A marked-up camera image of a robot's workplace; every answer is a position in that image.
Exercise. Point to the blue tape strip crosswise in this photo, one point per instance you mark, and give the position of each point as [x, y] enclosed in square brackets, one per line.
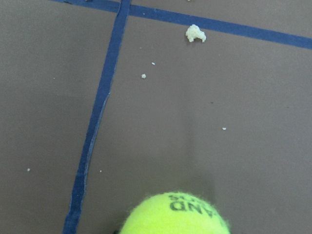
[220, 26]

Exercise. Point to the blue tape strip lengthwise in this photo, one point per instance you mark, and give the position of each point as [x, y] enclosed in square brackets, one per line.
[103, 91]

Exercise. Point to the white foam crumb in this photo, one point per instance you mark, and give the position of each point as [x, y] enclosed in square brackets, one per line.
[193, 32]

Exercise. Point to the yellow tennis ball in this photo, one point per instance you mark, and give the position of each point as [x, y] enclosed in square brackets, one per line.
[174, 213]

